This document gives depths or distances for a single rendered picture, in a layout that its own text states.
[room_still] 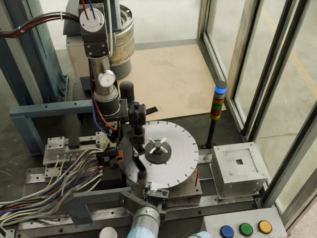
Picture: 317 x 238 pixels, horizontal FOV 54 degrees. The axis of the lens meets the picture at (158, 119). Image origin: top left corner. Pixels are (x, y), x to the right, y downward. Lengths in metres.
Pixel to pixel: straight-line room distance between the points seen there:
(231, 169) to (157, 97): 0.65
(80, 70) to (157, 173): 0.50
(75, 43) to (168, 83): 0.98
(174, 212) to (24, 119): 0.74
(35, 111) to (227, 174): 0.83
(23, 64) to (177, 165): 0.83
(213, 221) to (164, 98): 0.79
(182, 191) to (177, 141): 0.20
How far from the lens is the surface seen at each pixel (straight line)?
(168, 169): 1.22
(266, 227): 1.23
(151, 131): 1.33
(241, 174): 1.31
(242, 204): 1.42
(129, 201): 1.00
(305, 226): 2.35
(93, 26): 0.81
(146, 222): 0.86
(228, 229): 1.19
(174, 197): 1.28
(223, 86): 1.24
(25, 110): 1.39
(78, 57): 0.95
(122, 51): 1.69
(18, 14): 1.44
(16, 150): 1.67
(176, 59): 1.99
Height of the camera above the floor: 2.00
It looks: 50 degrees down
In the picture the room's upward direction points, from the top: straight up
